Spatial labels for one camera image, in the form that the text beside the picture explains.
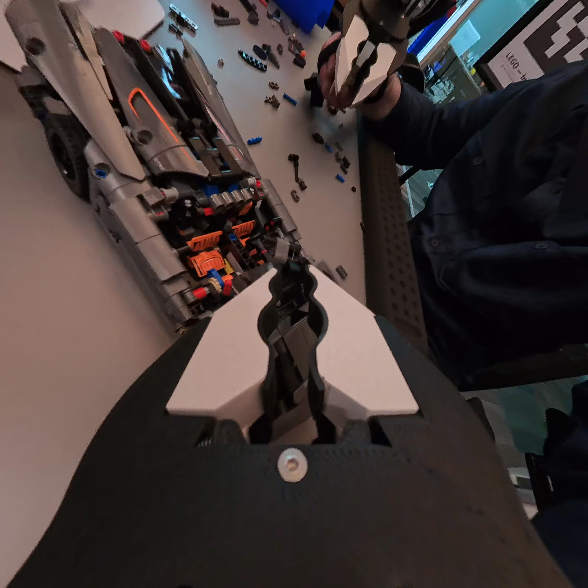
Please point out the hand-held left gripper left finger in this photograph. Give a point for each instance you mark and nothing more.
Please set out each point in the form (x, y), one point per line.
(220, 358)

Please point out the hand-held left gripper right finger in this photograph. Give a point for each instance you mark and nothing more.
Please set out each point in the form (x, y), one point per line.
(367, 363)

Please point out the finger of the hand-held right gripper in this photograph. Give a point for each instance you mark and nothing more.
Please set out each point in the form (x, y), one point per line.
(379, 66)
(347, 50)

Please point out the grey lego sports car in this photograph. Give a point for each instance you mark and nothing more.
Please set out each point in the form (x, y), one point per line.
(138, 138)

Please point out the person's right forearm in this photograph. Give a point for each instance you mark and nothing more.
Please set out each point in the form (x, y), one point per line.
(436, 128)

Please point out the black lego axle with elbow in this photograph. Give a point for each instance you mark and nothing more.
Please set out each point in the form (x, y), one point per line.
(297, 172)

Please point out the large black lego piece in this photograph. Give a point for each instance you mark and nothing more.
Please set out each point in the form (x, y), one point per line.
(314, 89)

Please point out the scatter of dark lego pieces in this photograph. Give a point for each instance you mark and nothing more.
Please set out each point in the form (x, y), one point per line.
(275, 50)

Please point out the grey lego clip plate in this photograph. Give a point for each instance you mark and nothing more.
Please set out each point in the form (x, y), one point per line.
(272, 102)

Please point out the black studded lego plate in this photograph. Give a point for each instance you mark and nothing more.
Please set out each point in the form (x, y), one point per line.
(251, 60)

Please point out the person's right hand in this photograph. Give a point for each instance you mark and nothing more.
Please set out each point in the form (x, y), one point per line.
(327, 73)

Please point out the blue storage bin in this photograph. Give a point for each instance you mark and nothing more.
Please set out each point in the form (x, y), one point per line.
(312, 11)

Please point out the person's navy clothing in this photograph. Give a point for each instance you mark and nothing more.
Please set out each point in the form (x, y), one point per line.
(505, 252)

